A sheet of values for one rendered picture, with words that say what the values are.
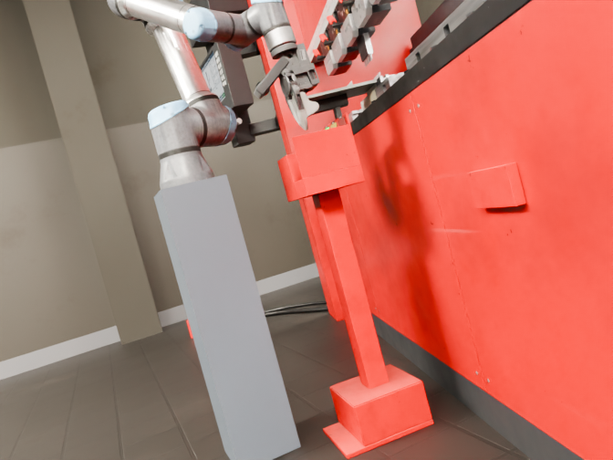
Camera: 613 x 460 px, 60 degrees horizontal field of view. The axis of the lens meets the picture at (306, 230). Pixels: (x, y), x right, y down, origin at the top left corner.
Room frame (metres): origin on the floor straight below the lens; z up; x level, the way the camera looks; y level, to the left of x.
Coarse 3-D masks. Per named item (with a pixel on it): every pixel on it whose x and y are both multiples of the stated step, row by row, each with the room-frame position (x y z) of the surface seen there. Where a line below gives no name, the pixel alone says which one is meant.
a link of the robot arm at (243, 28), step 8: (240, 16) 1.39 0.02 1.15; (240, 24) 1.38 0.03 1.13; (248, 24) 1.38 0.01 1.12; (240, 32) 1.39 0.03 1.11; (248, 32) 1.40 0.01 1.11; (256, 32) 1.40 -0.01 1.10; (232, 40) 1.39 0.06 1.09; (240, 40) 1.41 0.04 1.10; (248, 40) 1.42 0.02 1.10; (232, 48) 1.46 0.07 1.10; (240, 48) 1.46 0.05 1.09
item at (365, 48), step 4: (368, 32) 1.92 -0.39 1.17; (364, 36) 1.92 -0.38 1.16; (368, 36) 1.92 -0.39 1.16; (360, 40) 1.97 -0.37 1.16; (364, 40) 1.93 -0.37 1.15; (368, 40) 1.92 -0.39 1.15; (360, 44) 1.98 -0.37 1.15; (364, 44) 1.94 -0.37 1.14; (368, 44) 1.92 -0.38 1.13; (360, 48) 1.99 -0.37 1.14; (364, 48) 1.95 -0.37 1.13; (368, 48) 1.92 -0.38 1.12; (360, 52) 2.00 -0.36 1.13; (364, 52) 1.96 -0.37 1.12; (368, 52) 1.92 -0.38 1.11; (372, 52) 1.92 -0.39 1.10; (360, 56) 2.01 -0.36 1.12; (364, 56) 1.97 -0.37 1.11; (368, 56) 1.95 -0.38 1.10; (364, 60) 2.00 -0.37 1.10; (368, 60) 1.97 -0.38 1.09; (368, 64) 1.99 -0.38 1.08
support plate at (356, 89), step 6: (354, 84) 1.87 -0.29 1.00; (360, 84) 1.87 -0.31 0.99; (366, 84) 1.88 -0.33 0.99; (372, 84) 1.91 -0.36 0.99; (330, 90) 1.86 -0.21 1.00; (336, 90) 1.86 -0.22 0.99; (342, 90) 1.88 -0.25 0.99; (348, 90) 1.91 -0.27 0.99; (354, 90) 1.94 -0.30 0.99; (360, 90) 1.97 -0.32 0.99; (366, 90) 2.00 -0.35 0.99; (312, 96) 1.85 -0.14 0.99; (318, 96) 1.86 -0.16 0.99; (324, 96) 1.89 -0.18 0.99; (330, 96) 1.92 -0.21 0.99; (348, 96) 2.02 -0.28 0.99; (354, 96) 2.05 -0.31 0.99
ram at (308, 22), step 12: (300, 0) 2.64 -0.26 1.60; (312, 0) 2.40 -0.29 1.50; (324, 0) 2.21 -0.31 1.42; (336, 0) 2.04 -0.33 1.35; (300, 12) 2.71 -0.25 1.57; (312, 12) 2.46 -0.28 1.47; (300, 24) 2.78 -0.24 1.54; (312, 24) 2.52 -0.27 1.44; (324, 24) 2.30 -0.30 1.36; (312, 36) 2.58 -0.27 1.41; (312, 48) 2.66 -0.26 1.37; (312, 60) 2.76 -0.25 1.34
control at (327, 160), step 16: (336, 128) 1.35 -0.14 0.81; (304, 144) 1.33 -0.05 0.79; (320, 144) 1.34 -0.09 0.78; (336, 144) 1.35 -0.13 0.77; (352, 144) 1.36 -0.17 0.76; (288, 160) 1.41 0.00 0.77; (304, 160) 1.33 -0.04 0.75; (320, 160) 1.34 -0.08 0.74; (336, 160) 1.35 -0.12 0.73; (352, 160) 1.36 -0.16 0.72; (288, 176) 1.44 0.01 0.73; (304, 176) 1.32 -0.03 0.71; (320, 176) 1.33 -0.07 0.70; (336, 176) 1.34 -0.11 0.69; (352, 176) 1.36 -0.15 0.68; (288, 192) 1.48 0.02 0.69; (304, 192) 1.34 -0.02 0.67; (320, 192) 1.33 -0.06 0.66
